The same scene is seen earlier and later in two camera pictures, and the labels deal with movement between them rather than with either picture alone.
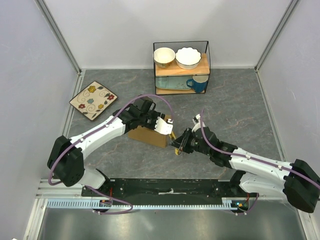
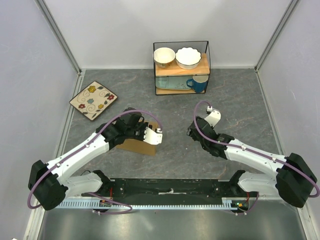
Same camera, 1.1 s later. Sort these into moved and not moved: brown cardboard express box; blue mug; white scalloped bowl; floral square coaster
Moved: brown cardboard express box
Not moved: blue mug; white scalloped bowl; floral square coaster
